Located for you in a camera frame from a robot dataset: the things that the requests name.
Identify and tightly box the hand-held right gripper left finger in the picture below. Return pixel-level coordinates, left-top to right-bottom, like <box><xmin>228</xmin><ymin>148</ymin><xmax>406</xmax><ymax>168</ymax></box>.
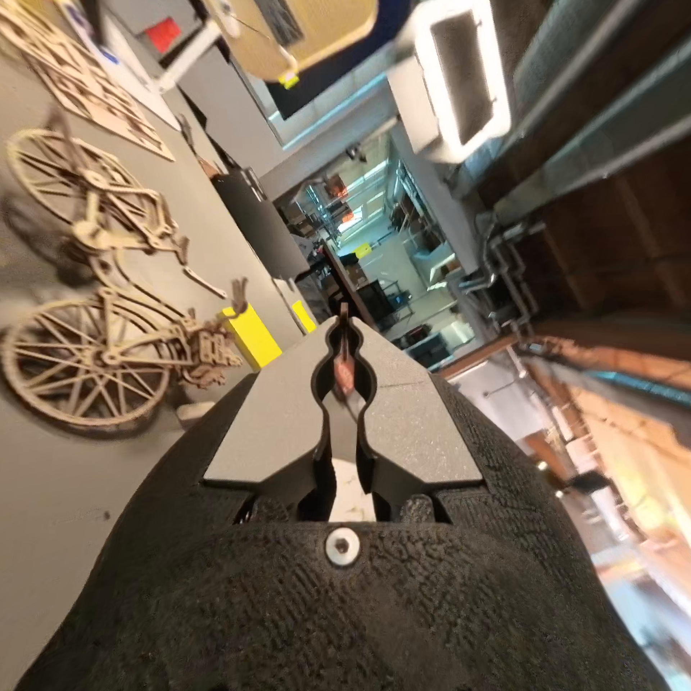
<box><xmin>203</xmin><ymin>316</ymin><xmax>342</xmax><ymax>523</ymax></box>

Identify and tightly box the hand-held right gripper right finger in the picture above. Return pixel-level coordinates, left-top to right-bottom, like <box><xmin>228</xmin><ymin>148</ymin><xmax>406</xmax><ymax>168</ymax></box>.
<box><xmin>345</xmin><ymin>317</ymin><xmax>484</xmax><ymax>523</ymax></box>

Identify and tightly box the dark red model kit box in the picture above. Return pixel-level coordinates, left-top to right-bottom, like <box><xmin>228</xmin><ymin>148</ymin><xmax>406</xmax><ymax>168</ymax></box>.
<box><xmin>332</xmin><ymin>352</ymin><xmax>359</xmax><ymax>403</ymax></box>

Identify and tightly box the wooden bicycle model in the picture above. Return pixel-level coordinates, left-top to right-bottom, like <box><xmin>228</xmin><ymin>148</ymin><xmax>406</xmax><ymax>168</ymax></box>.
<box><xmin>0</xmin><ymin>110</ymin><xmax>250</xmax><ymax>439</ymax></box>

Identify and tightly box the yellow sticky note pad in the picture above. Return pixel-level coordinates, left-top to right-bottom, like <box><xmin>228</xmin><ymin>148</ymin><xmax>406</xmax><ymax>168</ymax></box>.
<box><xmin>217</xmin><ymin>303</ymin><xmax>283</xmax><ymax>372</ymax></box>

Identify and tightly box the thin curved wooden strip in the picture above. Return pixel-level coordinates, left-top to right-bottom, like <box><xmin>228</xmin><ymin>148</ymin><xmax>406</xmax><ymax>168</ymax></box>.
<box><xmin>182</xmin><ymin>266</ymin><xmax>228</xmax><ymax>300</ymax></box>

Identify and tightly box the LED light panel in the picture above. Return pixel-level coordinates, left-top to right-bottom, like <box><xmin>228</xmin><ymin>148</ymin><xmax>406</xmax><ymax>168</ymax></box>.
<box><xmin>402</xmin><ymin>0</ymin><xmax>514</xmax><ymax>164</ymax></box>

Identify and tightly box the plywood part sheet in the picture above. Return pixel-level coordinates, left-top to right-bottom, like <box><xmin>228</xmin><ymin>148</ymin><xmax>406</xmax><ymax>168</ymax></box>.
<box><xmin>0</xmin><ymin>0</ymin><xmax>177</xmax><ymax>163</ymax></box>

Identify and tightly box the silver ventilation duct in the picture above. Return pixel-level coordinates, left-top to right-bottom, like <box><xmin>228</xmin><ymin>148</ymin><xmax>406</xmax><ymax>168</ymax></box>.
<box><xmin>459</xmin><ymin>215</ymin><xmax>542</xmax><ymax>331</ymax></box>

